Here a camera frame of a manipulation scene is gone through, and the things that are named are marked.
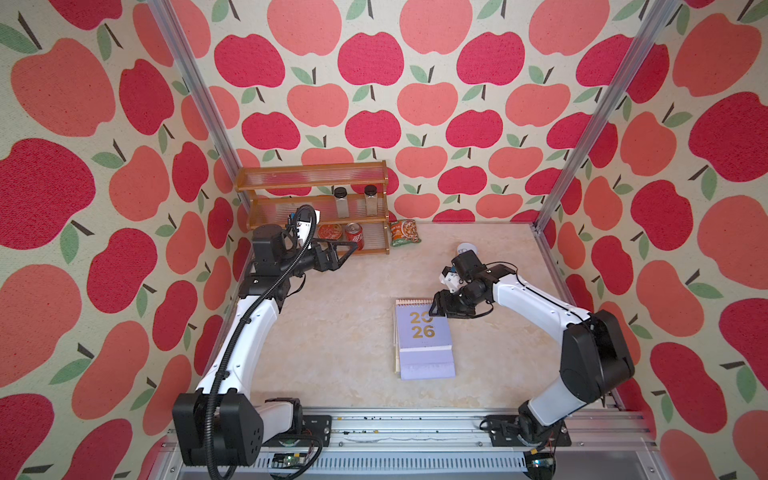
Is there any purple calendar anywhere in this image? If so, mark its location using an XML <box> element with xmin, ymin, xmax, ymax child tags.
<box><xmin>394</xmin><ymin>299</ymin><xmax>456</xmax><ymax>381</ymax></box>

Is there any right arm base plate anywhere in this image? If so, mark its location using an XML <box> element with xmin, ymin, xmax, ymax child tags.
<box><xmin>479</xmin><ymin>415</ymin><xmax>572</xmax><ymax>449</ymax></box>

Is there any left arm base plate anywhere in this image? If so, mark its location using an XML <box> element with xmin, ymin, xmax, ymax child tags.
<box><xmin>262</xmin><ymin>415</ymin><xmax>333</xmax><ymax>448</ymax></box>

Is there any glass spice jar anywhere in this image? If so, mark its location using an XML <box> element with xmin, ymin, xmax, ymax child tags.
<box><xmin>364</xmin><ymin>184</ymin><xmax>378</xmax><ymax>217</ymax></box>
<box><xmin>333</xmin><ymin>186</ymin><xmax>350</xmax><ymax>219</ymax></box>

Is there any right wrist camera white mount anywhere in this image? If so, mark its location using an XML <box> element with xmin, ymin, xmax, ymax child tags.
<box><xmin>440</xmin><ymin>267</ymin><xmax>464</xmax><ymax>294</ymax></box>

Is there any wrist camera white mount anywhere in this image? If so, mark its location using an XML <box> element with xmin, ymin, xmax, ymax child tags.
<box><xmin>440</xmin><ymin>267</ymin><xmax>464</xmax><ymax>294</ymax></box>
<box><xmin>290</xmin><ymin>210</ymin><xmax>320</xmax><ymax>247</ymax></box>

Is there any right aluminium corner post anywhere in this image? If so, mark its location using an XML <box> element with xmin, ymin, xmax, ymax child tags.
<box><xmin>532</xmin><ymin>0</ymin><xmax>683</xmax><ymax>236</ymax></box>

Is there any aluminium corner post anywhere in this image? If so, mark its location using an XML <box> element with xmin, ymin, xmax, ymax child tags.
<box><xmin>148</xmin><ymin>0</ymin><xmax>242</xmax><ymax>184</ymax></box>
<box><xmin>532</xmin><ymin>0</ymin><xmax>683</xmax><ymax>236</ymax></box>

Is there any left glass spice jar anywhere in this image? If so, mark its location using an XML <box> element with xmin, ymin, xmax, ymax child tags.
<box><xmin>333</xmin><ymin>186</ymin><xmax>350</xmax><ymax>219</ymax></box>

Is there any wooden three-tier shelf rack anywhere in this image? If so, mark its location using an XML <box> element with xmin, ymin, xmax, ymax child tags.
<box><xmin>235</xmin><ymin>160</ymin><xmax>392</xmax><ymax>264</ymax></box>

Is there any right glass spice jar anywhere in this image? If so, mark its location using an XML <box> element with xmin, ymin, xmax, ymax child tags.
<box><xmin>364</xmin><ymin>184</ymin><xmax>378</xmax><ymax>217</ymax></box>

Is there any red soda can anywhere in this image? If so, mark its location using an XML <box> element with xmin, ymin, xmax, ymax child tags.
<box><xmin>344</xmin><ymin>223</ymin><xmax>365</xmax><ymax>251</ymax></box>

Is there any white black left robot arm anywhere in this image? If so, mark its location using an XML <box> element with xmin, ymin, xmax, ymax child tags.
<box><xmin>172</xmin><ymin>204</ymin><xmax>357</xmax><ymax>479</ymax></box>

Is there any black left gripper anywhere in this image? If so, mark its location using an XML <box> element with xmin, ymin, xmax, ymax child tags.
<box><xmin>279</xmin><ymin>235</ymin><xmax>356</xmax><ymax>278</ymax></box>

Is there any green orange snack packet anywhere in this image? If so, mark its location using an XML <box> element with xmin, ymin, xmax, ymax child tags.
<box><xmin>390</xmin><ymin>219</ymin><xmax>421</xmax><ymax>247</ymax></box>

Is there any aluminium front rail frame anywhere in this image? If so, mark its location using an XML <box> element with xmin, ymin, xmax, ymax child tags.
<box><xmin>146</xmin><ymin>407</ymin><xmax>670</xmax><ymax>480</ymax></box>

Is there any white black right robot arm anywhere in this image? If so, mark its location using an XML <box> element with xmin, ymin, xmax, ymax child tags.
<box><xmin>430</xmin><ymin>250</ymin><xmax>635</xmax><ymax>447</ymax></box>

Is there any flat red tin can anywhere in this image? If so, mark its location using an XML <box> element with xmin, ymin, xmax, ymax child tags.
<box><xmin>316</xmin><ymin>224</ymin><xmax>344</xmax><ymax>241</ymax></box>

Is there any small yellow pull-tab can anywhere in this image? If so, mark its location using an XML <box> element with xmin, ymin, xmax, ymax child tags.
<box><xmin>457</xmin><ymin>242</ymin><xmax>478</xmax><ymax>254</ymax></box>

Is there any pink calendar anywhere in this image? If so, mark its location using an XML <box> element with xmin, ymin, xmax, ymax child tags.
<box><xmin>394</xmin><ymin>298</ymin><xmax>433</xmax><ymax>375</ymax></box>

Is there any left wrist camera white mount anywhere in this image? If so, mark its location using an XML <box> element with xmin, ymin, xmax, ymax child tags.
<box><xmin>290</xmin><ymin>210</ymin><xmax>320</xmax><ymax>247</ymax></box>

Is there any left aluminium corner post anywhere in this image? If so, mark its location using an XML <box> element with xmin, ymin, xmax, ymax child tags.
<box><xmin>148</xmin><ymin>0</ymin><xmax>242</xmax><ymax>184</ymax></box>

